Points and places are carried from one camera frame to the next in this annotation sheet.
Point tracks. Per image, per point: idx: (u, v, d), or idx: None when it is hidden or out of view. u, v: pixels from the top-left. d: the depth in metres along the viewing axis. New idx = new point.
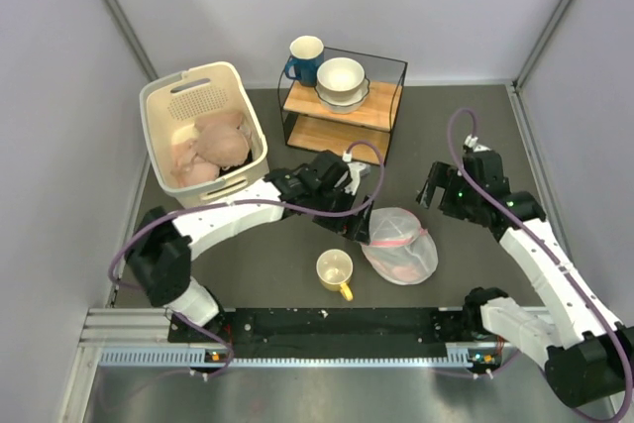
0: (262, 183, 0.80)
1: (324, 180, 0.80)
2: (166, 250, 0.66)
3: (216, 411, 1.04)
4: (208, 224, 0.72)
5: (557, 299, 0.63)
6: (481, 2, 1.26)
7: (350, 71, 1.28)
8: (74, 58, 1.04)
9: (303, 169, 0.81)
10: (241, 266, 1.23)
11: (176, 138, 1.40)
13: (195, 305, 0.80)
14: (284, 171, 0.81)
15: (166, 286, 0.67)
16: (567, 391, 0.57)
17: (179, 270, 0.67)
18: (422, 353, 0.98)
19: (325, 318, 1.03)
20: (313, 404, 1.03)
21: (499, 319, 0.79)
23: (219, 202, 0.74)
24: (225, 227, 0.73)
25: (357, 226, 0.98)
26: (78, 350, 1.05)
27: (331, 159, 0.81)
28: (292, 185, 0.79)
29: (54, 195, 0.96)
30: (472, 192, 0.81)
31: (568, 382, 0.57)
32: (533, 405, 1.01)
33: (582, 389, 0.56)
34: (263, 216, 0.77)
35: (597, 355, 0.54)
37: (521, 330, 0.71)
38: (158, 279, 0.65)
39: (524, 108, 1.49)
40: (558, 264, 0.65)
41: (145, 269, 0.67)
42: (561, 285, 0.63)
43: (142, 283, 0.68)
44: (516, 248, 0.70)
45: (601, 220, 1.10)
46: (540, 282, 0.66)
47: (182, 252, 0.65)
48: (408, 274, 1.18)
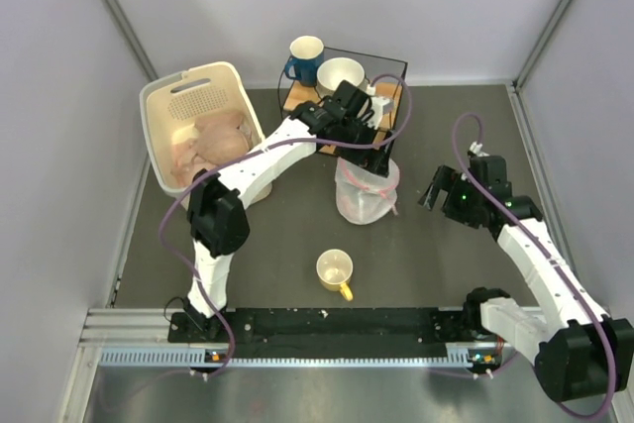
0: (289, 123, 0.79)
1: (349, 110, 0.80)
2: (220, 205, 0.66)
3: (215, 412, 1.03)
4: (250, 173, 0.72)
5: (547, 290, 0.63)
6: (481, 2, 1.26)
7: (350, 71, 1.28)
8: (73, 57, 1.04)
9: (327, 101, 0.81)
10: (242, 265, 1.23)
11: (177, 138, 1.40)
13: (221, 280, 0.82)
14: (308, 104, 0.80)
15: (231, 237, 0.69)
16: (553, 382, 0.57)
17: (238, 219, 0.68)
18: (422, 353, 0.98)
19: (325, 318, 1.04)
20: (313, 404, 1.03)
21: (498, 317, 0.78)
23: (254, 152, 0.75)
24: (265, 173, 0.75)
25: (377, 160, 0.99)
26: (78, 350, 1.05)
27: (352, 88, 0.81)
28: (319, 117, 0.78)
29: (53, 194, 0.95)
30: (475, 194, 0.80)
31: (554, 373, 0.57)
32: (532, 405, 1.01)
33: (566, 379, 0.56)
34: (296, 155, 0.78)
35: (581, 342, 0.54)
37: (518, 328, 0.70)
38: (221, 232, 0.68)
39: (524, 107, 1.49)
40: (549, 259, 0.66)
41: (208, 225, 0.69)
42: (549, 277, 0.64)
43: (208, 239, 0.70)
44: (511, 244, 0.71)
45: (599, 220, 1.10)
46: (532, 275, 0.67)
47: (235, 203, 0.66)
48: (347, 206, 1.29)
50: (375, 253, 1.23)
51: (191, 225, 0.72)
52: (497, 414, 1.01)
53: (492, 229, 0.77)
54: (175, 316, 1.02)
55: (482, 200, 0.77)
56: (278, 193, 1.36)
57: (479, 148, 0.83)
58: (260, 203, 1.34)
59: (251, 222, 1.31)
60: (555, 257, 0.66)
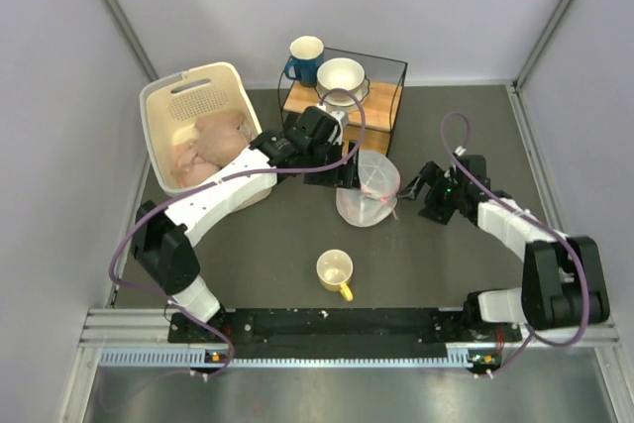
0: (249, 153, 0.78)
1: (313, 138, 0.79)
2: (165, 242, 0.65)
3: (215, 412, 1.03)
4: (200, 207, 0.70)
5: (517, 232, 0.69)
6: (481, 2, 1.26)
7: (350, 71, 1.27)
8: (73, 58, 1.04)
9: (290, 129, 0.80)
10: (242, 265, 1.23)
11: (176, 139, 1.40)
13: (198, 300, 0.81)
14: (270, 133, 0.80)
15: (176, 274, 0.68)
16: (538, 310, 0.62)
17: (184, 257, 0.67)
18: (422, 353, 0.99)
19: (325, 318, 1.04)
20: (313, 405, 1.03)
21: (493, 299, 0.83)
23: (206, 183, 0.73)
24: (219, 206, 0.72)
25: (351, 173, 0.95)
26: (78, 350, 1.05)
27: (317, 114, 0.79)
28: (280, 148, 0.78)
29: (53, 195, 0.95)
30: (458, 189, 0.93)
31: (536, 296, 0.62)
32: (533, 405, 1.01)
33: (548, 296, 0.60)
34: (254, 187, 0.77)
35: (546, 256, 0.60)
37: (511, 300, 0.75)
38: (164, 269, 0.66)
39: (524, 108, 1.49)
40: (514, 211, 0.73)
41: (155, 262, 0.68)
42: (516, 220, 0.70)
43: (154, 275, 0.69)
44: (487, 216, 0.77)
45: (599, 220, 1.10)
46: (505, 227, 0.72)
47: (180, 241, 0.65)
48: (347, 210, 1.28)
50: (374, 253, 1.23)
51: (138, 260, 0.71)
52: (498, 414, 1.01)
53: (471, 217, 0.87)
54: (175, 317, 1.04)
55: (465, 194, 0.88)
56: (278, 193, 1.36)
57: (462, 151, 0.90)
58: (259, 203, 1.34)
59: (251, 222, 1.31)
60: (518, 208, 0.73)
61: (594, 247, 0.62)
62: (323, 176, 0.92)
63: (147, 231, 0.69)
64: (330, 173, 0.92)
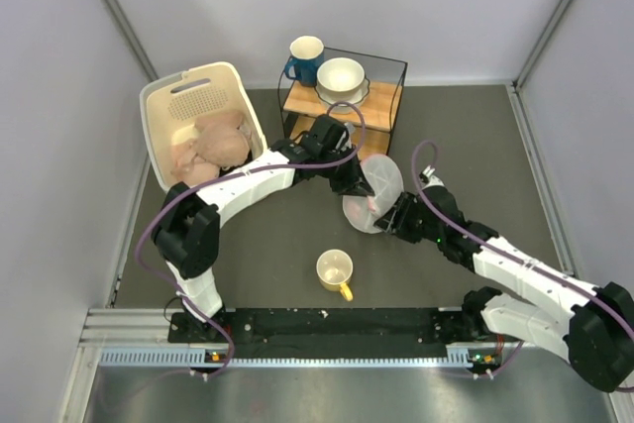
0: (269, 153, 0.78)
1: (327, 143, 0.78)
2: (196, 220, 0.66)
3: (215, 412, 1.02)
4: (229, 192, 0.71)
5: (539, 292, 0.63)
6: (481, 2, 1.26)
7: (350, 71, 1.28)
8: (73, 57, 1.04)
9: (304, 137, 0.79)
10: (244, 265, 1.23)
11: (176, 139, 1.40)
13: (205, 294, 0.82)
14: (287, 140, 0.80)
15: (198, 257, 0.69)
16: (598, 373, 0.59)
17: (211, 236, 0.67)
18: (422, 353, 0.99)
19: (325, 318, 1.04)
20: (313, 405, 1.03)
21: (507, 321, 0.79)
23: (234, 172, 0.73)
24: (244, 196, 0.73)
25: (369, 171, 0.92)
26: (78, 350, 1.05)
27: (330, 121, 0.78)
28: (298, 152, 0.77)
29: (54, 194, 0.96)
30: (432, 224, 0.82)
31: (593, 366, 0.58)
32: (533, 405, 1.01)
33: (607, 361, 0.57)
34: (276, 182, 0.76)
35: (594, 324, 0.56)
37: (534, 329, 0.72)
38: (191, 249, 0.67)
39: (523, 107, 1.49)
40: (524, 264, 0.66)
41: (177, 245, 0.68)
42: (532, 278, 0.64)
43: (174, 258, 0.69)
44: (488, 267, 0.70)
45: (599, 219, 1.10)
46: (519, 284, 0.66)
47: (211, 219, 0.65)
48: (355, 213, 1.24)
50: (374, 253, 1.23)
51: (158, 243, 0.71)
52: (498, 415, 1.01)
53: (463, 264, 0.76)
54: (175, 317, 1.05)
55: (445, 238, 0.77)
56: (278, 193, 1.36)
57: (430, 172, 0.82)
58: (259, 203, 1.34)
59: (250, 223, 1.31)
60: (525, 257, 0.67)
61: (625, 292, 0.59)
62: (341, 181, 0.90)
63: (174, 213, 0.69)
64: (350, 173, 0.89)
